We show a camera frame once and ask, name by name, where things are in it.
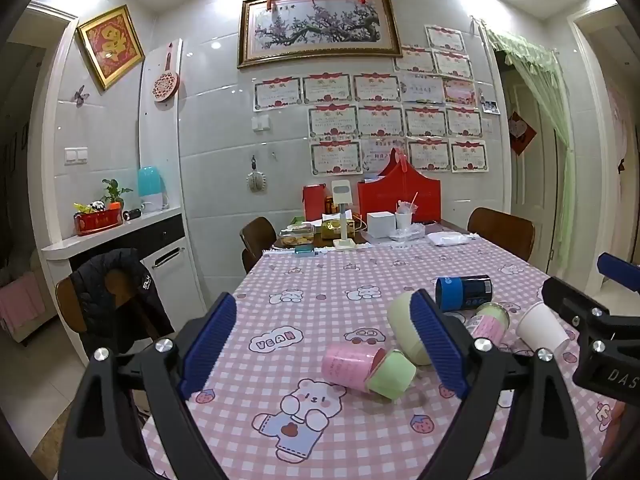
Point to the teal small box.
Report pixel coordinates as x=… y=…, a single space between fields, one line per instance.
x=303 y=252

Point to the small wall photo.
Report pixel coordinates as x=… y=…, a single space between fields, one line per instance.
x=490 y=106

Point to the pink paper cup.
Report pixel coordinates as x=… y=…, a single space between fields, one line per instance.
x=347 y=364

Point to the round pink fan ornament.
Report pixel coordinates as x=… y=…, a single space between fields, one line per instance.
x=166 y=85

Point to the red gift bag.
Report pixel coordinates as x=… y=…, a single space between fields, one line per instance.
x=315 y=202

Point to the framed plum blossom painting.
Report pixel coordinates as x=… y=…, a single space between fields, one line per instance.
x=320 y=27

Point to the white cup with straw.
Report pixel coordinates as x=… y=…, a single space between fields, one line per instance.
x=404 y=217

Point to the white desk stand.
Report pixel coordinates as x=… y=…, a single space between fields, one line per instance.
x=344 y=215

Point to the large red gift box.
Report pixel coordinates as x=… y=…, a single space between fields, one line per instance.
x=400 y=194

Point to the pink and green cup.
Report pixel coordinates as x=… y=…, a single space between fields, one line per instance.
x=489 y=321

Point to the blue and white humidifier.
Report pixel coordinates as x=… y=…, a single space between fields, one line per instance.
x=151 y=187

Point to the pink towel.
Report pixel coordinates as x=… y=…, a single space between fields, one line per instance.
x=20 y=305

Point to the clear food container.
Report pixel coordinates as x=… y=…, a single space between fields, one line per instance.
x=298 y=235

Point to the white paper cup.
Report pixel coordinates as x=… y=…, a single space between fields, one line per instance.
x=542 y=332

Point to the white double light switch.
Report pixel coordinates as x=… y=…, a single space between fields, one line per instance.
x=76 y=155

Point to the red diamond door decoration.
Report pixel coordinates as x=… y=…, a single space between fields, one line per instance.
x=522 y=132

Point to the hanging white brush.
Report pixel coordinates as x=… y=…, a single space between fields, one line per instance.
x=255 y=180

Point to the dark blue cup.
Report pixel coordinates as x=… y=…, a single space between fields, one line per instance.
x=462 y=292

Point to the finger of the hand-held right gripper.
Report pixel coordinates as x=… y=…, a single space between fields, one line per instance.
x=567 y=300
x=620 y=269

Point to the pink checked bear tablecloth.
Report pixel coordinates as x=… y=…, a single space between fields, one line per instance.
x=300 y=300

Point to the person's right forearm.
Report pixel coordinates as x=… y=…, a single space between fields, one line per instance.
x=626 y=435

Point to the white plastic bag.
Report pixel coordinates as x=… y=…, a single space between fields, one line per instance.
x=450 y=238

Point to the framed red gold picture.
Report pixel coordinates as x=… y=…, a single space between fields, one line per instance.
x=111 y=46

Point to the white wall switch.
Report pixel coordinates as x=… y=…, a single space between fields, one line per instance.
x=260 y=122

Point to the wall of award certificates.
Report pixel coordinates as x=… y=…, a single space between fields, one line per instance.
x=380 y=122

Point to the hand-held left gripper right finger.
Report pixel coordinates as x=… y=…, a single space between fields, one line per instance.
x=440 y=345

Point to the golden box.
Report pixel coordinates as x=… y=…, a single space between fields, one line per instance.
x=334 y=227

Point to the black padded jacket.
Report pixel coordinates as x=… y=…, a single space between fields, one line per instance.
x=117 y=295

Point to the brown wooden chair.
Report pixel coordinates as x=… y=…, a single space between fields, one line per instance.
x=75 y=305
x=256 y=237
x=500 y=232

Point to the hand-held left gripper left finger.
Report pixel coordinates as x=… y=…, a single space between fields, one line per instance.
x=210 y=345

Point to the green sheer curtain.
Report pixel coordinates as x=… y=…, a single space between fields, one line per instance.
x=542 y=120

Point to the light green cup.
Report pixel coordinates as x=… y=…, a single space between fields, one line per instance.
x=402 y=327

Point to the white sideboard cabinet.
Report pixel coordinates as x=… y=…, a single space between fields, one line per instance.
x=150 y=245

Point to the black flashlight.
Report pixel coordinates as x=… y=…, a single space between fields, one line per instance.
x=133 y=214

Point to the red snack tray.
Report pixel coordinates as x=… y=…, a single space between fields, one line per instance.
x=97 y=221

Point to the butterfly wall sticker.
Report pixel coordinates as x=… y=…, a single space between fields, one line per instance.
x=80 y=96

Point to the small potted plant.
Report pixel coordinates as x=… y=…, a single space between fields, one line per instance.
x=115 y=192

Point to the white square box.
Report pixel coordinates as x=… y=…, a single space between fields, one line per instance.
x=381 y=224

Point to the green paper cup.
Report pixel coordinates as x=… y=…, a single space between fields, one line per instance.
x=392 y=376

